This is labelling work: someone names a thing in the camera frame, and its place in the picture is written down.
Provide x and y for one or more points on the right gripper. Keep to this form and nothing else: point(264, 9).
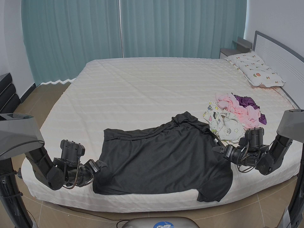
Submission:
point(234, 154)

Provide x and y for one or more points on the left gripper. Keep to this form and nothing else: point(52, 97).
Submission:
point(93, 167)

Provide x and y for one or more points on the black T-shirt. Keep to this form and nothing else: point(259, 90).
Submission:
point(161, 160)

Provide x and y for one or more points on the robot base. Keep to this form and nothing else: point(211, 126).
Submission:
point(161, 222)

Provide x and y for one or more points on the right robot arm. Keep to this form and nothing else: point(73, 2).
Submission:
point(280, 146)

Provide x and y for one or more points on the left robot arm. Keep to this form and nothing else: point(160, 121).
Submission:
point(40, 163)

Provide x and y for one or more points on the bed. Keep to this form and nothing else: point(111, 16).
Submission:
point(154, 91)

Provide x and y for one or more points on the white printed pyjama garment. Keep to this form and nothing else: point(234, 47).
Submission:
point(228, 127)

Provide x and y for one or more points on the pink garment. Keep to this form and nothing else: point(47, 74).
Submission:
point(242, 114)

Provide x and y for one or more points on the purple garment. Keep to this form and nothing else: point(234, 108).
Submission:
point(247, 102)

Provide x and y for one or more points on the white printed pillow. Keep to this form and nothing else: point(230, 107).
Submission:
point(256, 69)

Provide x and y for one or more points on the grey bedside table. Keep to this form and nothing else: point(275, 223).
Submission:
point(231, 51)

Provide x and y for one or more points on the black chest of drawers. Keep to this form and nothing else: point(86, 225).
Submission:
point(7, 91)

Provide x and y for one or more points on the blue-green curtain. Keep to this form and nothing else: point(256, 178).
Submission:
point(178, 20)
point(71, 32)

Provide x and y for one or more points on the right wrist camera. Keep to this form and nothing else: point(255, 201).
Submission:
point(254, 136)

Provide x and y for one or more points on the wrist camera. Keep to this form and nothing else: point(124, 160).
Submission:
point(254, 136)
point(71, 149)

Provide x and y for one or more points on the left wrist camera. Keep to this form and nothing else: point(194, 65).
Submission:
point(71, 149)

